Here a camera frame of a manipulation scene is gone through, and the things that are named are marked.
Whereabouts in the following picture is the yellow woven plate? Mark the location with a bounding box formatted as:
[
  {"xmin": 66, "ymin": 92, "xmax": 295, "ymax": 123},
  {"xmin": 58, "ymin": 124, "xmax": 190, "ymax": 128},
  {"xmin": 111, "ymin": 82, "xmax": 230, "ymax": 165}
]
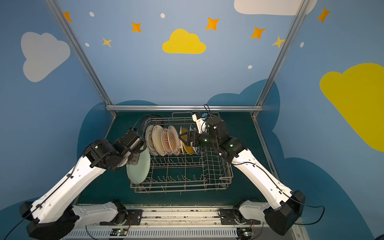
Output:
[{"xmin": 182, "ymin": 127, "xmax": 195, "ymax": 156}]

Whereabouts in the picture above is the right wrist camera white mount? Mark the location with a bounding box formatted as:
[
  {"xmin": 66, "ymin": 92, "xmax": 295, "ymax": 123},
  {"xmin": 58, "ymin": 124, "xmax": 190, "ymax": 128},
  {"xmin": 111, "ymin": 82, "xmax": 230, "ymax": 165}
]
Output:
[{"xmin": 192, "ymin": 112, "xmax": 208, "ymax": 134}]

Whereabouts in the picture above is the diagonal aluminium post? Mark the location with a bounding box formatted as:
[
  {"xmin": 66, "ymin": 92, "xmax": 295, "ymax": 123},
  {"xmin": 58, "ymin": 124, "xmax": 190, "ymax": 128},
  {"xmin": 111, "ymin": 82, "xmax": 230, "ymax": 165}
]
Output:
[
  {"xmin": 252, "ymin": 0, "xmax": 311, "ymax": 120},
  {"xmin": 45, "ymin": 0, "xmax": 113, "ymax": 107}
]

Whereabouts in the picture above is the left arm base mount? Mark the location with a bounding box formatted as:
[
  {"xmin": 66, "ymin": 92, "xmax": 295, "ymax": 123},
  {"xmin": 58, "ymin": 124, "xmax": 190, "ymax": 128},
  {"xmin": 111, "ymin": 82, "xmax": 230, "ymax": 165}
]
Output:
[{"xmin": 121, "ymin": 209, "xmax": 143, "ymax": 226}]

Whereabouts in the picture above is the white plate black emblem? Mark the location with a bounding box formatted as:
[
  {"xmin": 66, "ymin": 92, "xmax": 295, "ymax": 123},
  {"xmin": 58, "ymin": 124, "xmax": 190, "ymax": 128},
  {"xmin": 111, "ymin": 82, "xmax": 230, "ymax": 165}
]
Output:
[{"xmin": 146, "ymin": 125, "xmax": 158, "ymax": 156}]

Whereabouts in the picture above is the cream plate floral rim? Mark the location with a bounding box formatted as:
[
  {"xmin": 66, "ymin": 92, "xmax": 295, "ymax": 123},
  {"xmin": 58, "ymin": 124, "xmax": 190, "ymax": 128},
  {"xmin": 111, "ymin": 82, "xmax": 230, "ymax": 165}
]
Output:
[{"xmin": 152, "ymin": 125, "xmax": 167, "ymax": 157}]

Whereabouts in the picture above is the grey wire dish rack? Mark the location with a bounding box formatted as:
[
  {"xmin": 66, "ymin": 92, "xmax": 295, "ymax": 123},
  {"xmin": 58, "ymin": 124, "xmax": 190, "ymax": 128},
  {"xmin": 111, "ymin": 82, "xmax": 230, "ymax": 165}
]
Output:
[{"xmin": 130, "ymin": 111, "xmax": 234, "ymax": 194}]

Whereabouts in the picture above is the pale green floral plate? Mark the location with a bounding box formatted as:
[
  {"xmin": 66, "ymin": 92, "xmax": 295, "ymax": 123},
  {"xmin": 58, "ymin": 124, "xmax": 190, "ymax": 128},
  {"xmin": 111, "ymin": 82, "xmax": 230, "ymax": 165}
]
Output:
[{"xmin": 127, "ymin": 149, "xmax": 151, "ymax": 184}]

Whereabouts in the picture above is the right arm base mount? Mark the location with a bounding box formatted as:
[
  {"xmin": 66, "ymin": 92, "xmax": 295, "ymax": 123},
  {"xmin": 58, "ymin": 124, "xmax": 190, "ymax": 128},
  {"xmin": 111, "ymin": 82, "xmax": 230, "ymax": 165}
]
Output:
[{"xmin": 218, "ymin": 209, "xmax": 262, "ymax": 226}]

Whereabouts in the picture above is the left diagonal aluminium post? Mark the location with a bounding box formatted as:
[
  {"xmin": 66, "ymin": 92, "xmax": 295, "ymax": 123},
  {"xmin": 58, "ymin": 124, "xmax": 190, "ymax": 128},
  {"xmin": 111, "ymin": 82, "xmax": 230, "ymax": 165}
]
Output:
[{"xmin": 45, "ymin": 0, "xmax": 113, "ymax": 107}]

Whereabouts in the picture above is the dark black plate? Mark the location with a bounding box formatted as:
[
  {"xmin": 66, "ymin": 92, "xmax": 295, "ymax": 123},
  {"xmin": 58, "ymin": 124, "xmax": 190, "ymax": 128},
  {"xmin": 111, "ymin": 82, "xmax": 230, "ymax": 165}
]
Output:
[{"xmin": 141, "ymin": 115, "xmax": 164, "ymax": 133}]

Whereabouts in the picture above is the orange woven plate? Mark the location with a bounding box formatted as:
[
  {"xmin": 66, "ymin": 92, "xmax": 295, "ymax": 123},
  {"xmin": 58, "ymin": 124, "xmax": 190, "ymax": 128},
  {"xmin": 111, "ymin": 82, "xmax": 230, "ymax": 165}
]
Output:
[{"xmin": 179, "ymin": 127, "xmax": 185, "ymax": 156}]

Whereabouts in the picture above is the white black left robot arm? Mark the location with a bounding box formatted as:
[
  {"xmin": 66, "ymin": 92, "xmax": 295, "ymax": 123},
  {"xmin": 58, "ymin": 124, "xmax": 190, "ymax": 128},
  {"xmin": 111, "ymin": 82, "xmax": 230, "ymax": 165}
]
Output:
[{"xmin": 19, "ymin": 130, "xmax": 147, "ymax": 240}]

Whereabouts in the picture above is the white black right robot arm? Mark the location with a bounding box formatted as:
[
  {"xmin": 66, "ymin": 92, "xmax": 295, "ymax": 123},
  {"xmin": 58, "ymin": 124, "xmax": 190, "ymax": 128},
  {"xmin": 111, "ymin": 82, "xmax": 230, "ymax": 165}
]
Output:
[{"xmin": 179, "ymin": 112, "xmax": 306, "ymax": 236}]

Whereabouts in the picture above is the green circuit board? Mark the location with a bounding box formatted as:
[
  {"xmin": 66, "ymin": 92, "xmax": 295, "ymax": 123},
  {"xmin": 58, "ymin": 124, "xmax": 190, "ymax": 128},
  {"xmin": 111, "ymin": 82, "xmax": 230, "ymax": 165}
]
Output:
[
  {"xmin": 236, "ymin": 228, "xmax": 254, "ymax": 240},
  {"xmin": 110, "ymin": 229, "xmax": 129, "ymax": 237}
]

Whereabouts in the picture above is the horizontal aluminium frame bar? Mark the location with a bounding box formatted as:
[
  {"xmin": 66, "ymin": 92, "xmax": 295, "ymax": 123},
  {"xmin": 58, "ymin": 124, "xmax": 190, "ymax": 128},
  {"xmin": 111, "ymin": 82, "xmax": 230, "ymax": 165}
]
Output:
[{"xmin": 106, "ymin": 105, "xmax": 263, "ymax": 112}]

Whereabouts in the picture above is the aluminium rail base frame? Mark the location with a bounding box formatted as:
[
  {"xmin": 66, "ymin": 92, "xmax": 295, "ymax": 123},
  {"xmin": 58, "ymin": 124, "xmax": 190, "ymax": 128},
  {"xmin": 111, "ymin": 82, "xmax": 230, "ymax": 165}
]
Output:
[{"xmin": 64, "ymin": 206, "xmax": 309, "ymax": 240}]

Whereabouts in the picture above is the right green circuit board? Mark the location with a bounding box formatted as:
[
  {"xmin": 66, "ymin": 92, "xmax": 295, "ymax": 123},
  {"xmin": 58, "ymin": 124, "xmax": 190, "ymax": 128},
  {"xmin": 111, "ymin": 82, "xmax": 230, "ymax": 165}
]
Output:
[{"xmin": 236, "ymin": 228, "xmax": 254, "ymax": 240}]

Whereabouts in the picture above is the white plate green text rim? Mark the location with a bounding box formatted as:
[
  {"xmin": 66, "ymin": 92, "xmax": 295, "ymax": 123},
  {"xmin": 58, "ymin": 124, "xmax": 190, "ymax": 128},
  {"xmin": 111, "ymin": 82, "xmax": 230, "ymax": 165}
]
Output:
[{"xmin": 190, "ymin": 124, "xmax": 200, "ymax": 155}]

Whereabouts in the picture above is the left green circuit board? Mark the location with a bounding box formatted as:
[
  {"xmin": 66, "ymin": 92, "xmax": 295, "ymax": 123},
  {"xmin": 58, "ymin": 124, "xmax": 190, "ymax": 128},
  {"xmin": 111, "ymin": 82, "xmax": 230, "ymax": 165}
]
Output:
[{"xmin": 110, "ymin": 229, "xmax": 129, "ymax": 237}]

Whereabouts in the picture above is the right diagonal aluminium post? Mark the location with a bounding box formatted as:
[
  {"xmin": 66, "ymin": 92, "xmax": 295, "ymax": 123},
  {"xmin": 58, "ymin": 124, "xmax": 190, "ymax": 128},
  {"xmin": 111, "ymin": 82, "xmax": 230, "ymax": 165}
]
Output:
[{"xmin": 252, "ymin": 0, "xmax": 311, "ymax": 120}]

